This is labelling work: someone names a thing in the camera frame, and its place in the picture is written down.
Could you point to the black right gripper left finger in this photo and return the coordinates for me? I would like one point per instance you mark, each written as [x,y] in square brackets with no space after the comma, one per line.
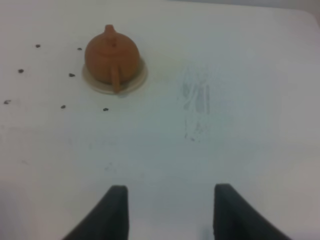
[108,220]

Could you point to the beige teapot coaster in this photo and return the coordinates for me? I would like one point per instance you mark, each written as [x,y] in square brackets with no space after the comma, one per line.
[126,88]

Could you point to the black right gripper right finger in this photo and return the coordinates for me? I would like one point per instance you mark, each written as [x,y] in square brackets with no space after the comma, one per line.
[235,219]

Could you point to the brown clay teapot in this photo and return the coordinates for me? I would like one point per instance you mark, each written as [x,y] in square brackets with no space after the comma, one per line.
[112,58]

